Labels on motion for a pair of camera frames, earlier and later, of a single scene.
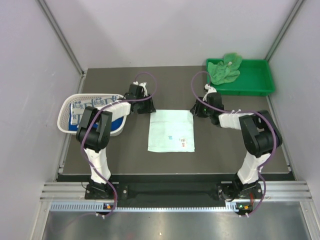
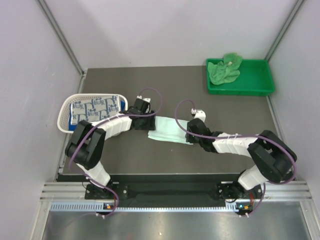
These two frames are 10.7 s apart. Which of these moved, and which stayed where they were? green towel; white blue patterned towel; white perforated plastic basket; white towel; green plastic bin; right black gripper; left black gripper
Moved: left black gripper; white towel; right black gripper
Stayed: white perforated plastic basket; green plastic bin; green towel; white blue patterned towel
